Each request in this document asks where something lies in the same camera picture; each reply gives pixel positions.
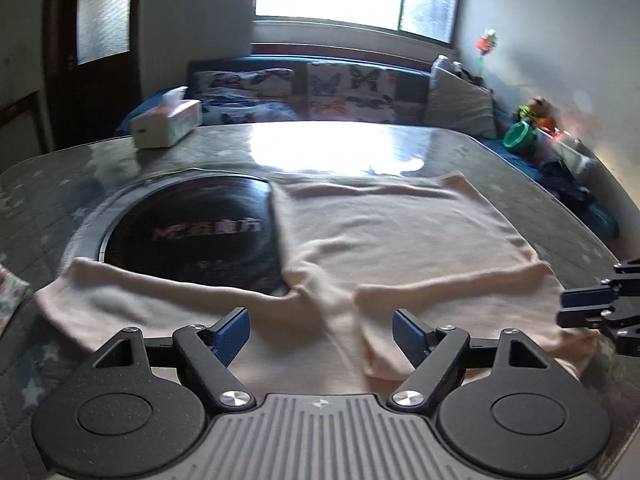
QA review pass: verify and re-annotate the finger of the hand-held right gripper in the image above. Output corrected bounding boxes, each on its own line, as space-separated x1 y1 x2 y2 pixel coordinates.
556 305 640 357
560 259 640 310

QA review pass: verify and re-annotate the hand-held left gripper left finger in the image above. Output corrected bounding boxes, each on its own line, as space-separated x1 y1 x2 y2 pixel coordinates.
91 307 255 414

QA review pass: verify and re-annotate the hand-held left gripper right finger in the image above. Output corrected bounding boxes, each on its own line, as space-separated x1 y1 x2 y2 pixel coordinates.
386 308 549 414

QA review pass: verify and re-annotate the cream long-sleeved garment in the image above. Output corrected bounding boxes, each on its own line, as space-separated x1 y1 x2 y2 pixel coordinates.
34 172 601 381

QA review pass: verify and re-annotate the round black induction cooker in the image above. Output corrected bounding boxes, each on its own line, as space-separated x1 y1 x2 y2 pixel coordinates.
97 175 291 296

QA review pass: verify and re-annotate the dark blue clothing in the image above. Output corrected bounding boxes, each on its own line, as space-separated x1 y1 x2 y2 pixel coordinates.
537 159 596 213

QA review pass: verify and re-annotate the white storage box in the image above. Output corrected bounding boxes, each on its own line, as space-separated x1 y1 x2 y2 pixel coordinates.
537 132 598 176

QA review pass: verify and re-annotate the green plastic bucket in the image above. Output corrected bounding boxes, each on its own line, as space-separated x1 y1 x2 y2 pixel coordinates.
502 121 538 151

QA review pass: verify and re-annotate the brown plush toy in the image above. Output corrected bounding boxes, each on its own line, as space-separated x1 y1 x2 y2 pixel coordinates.
515 97 551 121

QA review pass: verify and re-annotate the white tissue box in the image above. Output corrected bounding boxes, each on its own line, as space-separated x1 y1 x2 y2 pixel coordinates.
131 86 203 149

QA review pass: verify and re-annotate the floral cloth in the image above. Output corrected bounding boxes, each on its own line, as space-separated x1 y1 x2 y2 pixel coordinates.
0 265 31 336

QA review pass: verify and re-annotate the grey pillow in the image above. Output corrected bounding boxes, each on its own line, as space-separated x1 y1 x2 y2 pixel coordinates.
425 57 498 138

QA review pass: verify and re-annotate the blue corner sofa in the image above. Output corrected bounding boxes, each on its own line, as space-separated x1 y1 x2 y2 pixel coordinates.
117 57 621 246

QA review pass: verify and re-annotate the butterfly print cushion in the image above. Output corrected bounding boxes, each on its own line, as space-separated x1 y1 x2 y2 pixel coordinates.
306 62 398 123
192 69 296 126

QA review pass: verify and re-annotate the black and white plush toy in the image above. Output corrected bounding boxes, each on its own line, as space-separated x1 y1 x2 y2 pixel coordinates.
435 55 476 81

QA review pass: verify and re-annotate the colourful pinwheel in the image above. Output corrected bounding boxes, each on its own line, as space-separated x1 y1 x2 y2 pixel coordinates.
472 27 501 78

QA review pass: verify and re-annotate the dark wooden cabinet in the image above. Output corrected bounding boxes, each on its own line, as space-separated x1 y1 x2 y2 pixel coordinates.
0 90 51 171

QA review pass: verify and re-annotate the dark wooden door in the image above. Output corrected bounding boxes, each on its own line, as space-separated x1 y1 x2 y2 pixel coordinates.
42 0 143 153

